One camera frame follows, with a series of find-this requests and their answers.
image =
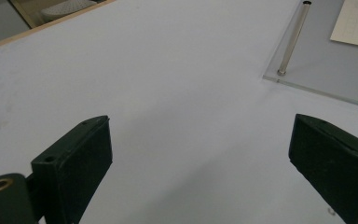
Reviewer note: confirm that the landscape picture card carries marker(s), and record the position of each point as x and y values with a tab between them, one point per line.
357	25

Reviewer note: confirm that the wooden desk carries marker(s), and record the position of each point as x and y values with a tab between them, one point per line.
28	11

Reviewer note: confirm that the white perforated object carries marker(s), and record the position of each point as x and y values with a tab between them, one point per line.
65	9

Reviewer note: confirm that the clear acrylic photo frame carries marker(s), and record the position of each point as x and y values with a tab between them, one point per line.
320	71

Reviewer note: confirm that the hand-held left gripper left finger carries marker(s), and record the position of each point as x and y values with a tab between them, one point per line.
74	161

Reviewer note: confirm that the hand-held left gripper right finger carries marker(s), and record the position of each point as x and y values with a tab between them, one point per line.
332	165

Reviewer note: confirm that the metal frame rod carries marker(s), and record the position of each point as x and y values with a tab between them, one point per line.
293	37

